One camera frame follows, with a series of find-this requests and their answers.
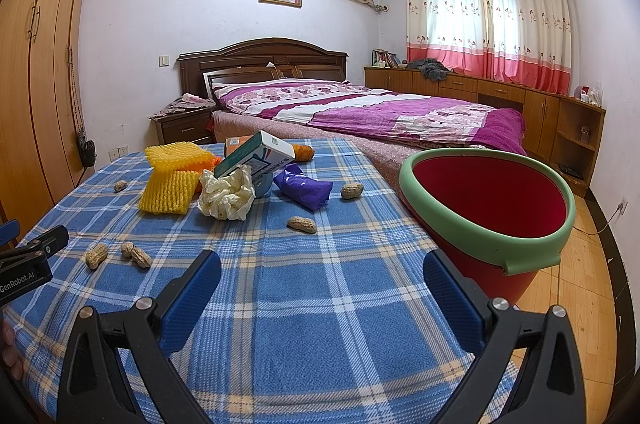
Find peanut at table centre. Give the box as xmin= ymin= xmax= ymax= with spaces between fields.
xmin=286 ymin=216 xmax=317 ymax=234

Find person left hand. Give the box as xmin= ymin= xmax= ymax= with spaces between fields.
xmin=1 ymin=320 xmax=24 ymax=381

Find cream paper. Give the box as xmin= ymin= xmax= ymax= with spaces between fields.
xmin=198 ymin=165 xmax=256 ymax=221

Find peanut near left dark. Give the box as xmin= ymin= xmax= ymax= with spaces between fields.
xmin=131 ymin=246 xmax=152 ymax=269

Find folded cloth on nightstand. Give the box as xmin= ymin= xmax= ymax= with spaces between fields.
xmin=150 ymin=93 xmax=216 ymax=119

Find items on corner shelf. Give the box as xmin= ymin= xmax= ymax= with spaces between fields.
xmin=574 ymin=82 xmax=603 ymax=107

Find peanut near left large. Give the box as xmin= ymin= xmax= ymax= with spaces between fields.
xmin=85 ymin=243 xmax=108 ymax=270

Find black bag on wardrobe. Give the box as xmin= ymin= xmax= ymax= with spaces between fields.
xmin=76 ymin=128 xmax=96 ymax=169

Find green white carton box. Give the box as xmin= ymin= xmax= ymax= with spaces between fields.
xmin=214 ymin=130 xmax=294 ymax=178

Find orange cardboard box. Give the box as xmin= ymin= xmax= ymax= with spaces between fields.
xmin=224 ymin=136 xmax=250 ymax=157

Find peanut right of wrapper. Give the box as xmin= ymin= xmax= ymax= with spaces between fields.
xmin=341 ymin=182 xmax=363 ymax=199

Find peanut far left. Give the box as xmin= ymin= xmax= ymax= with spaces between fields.
xmin=114 ymin=180 xmax=128 ymax=193

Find dark wood nightstand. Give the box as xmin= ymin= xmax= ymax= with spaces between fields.
xmin=152 ymin=106 xmax=215 ymax=144

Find wall power socket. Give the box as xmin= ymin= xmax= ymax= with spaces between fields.
xmin=108 ymin=145 xmax=128 ymax=162

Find floor cable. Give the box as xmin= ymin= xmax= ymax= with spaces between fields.
xmin=572 ymin=197 xmax=629 ymax=238

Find blue plaid tablecloth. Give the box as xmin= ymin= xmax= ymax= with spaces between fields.
xmin=4 ymin=139 xmax=473 ymax=423

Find books on cabinet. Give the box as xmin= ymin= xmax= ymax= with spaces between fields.
xmin=372 ymin=49 xmax=407 ymax=69

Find grey clothes pile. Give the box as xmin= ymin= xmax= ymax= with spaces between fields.
xmin=406 ymin=58 xmax=450 ymax=82

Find purple floral quilt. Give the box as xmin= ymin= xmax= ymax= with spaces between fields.
xmin=212 ymin=78 xmax=525 ymax=155

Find orange foam net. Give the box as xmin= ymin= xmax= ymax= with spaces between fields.
xmin=194 ymin=155 xmax=222 ymax=194

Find red bin green rim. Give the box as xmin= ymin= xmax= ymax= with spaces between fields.
xmin=398 ymin=147 xmax=576 ymax=303

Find dark wood headboard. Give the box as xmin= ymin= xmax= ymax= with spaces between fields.
xmin=177 ymin=37 xmax=348 ymax=98

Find purple plastic wrapper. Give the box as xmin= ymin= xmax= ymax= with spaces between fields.
xmin=273 ymin=163 xmax=333 ymax=211

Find wooden wardrobe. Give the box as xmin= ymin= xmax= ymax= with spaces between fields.
xmin=1 ymin=0 xmax=86 ymax=233

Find long wooden cabinet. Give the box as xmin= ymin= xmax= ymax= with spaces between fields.
xmin=364 ymin=67 xmax=605 ymax=197

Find bed with mauve cover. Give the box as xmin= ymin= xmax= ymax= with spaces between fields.
xmin=210 ymin=78 xmax=528 ymax=195

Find yellow foam net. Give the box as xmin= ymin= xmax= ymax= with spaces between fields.
xmin=138 ymin=141 xmax=214 ymax=215

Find floral pink curtains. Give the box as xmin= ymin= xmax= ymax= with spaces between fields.
xmin=406 ymin=0 xmax=573 ymax=94

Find peanut near left small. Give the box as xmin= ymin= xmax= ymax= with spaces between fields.
xmin=120 ymin=242 xmax=134 ymax=259

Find blue plastic curved piece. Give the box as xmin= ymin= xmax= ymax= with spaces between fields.
xmin=252 ymin=173 xmax=273 ymax=197

